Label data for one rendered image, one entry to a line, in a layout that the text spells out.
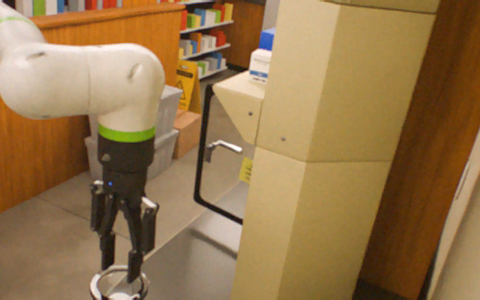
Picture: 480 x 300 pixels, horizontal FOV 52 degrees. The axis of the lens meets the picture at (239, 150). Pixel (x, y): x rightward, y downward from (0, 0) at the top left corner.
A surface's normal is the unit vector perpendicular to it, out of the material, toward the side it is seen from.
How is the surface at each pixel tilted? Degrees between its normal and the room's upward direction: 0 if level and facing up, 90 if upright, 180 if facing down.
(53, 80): 69
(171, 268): 0
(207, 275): 0
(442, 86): 90
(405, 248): 90
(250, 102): 90
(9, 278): 0
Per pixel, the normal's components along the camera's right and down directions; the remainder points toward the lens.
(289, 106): -0.45, 0.32
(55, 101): 0.50, 0.62
